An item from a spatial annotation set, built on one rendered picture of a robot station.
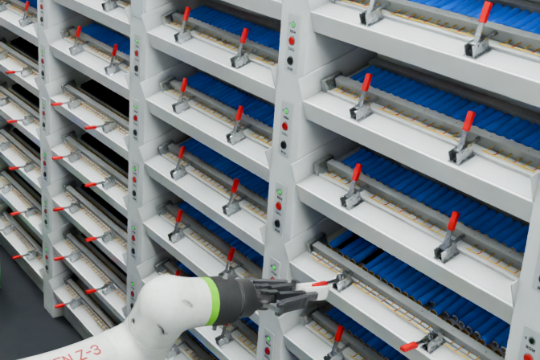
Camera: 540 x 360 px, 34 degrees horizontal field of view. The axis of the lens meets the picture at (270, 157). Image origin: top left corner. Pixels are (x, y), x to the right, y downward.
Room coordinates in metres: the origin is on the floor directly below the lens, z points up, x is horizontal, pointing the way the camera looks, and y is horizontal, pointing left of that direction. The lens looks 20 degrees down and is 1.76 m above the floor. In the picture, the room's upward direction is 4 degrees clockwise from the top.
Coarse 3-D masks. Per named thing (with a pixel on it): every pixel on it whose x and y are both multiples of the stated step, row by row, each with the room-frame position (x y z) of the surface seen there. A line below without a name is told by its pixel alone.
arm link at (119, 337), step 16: (96, 336) 1.38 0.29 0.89; (112, 336) 1.38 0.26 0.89; (128, 336) 1.38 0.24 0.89; (48, 352) 1.31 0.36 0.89; (64, 352) 1.31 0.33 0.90; (80, 352) 1.32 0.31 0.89; (96, 352) 1.33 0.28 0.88; (112, 352) 1.35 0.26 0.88; (128, 352) 1.36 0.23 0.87; (144, 352) 1.38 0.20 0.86; (160, 352) 1.38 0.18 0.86
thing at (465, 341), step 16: (336, 256) 1.72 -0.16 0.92; (336, 272) 1.68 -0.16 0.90; (368, 272) 1.65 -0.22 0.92; (384, 288) 1.59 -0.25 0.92; (384, 304) 1.56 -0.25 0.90; (400, 304) 1.54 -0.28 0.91; (416, 304) 1.53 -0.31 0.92; (432, 320) 1.48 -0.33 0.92; (448, 336) 1.44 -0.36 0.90; (464, 336) 1.42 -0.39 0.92; (480, 352) 1.37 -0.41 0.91
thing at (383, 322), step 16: (320, 224) 1.81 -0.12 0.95; (336, 224) 1.84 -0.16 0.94; (304, 240) 1.79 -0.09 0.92; (320, 240) 1.79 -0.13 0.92; (288, 256) 1.76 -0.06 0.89; (304, 256) 1.77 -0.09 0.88; (304, 272) 1.72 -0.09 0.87; (320, 272) 1.71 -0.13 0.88; (352, 288) 1.64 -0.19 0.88; (336, 304) 1.64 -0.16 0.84; (352, 304) 1.59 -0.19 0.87; (368, 304) 1.58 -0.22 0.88; (368, 320) 1.55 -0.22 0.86; (384, 320) 1.53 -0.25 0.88; (400, 320) 1.52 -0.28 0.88; (384, 336) 1.52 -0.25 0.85; (400, 336) 1.48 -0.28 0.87; (416, 336) 1.47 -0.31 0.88; (432, 336) 1.46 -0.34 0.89; (400, 352) 1.49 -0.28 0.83; (416, 352) 1.44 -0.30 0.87; (448, 352) 1.42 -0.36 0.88
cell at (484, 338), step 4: (500, 324) 1.44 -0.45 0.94; (504, 324) 1.44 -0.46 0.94; (508, 324) 1.44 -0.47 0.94; (496, 328) 1.43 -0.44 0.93; (500, 328) 1.43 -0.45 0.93; (504, 328) 1.43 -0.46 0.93; (488, 332) 1.43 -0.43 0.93; (492, 332) 1.42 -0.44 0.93; (496, 332) 1.42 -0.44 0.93; (500, 332) 1.43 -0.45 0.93; (484, 336) 1.42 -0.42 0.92; (488, 336) 1.42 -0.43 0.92; (492, 336) 1.42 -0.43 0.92; (496, 336) 1.42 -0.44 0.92; (484, 340) 1.41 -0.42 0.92; (488, 340) 1.41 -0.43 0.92; (488, 344) 1.41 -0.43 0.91
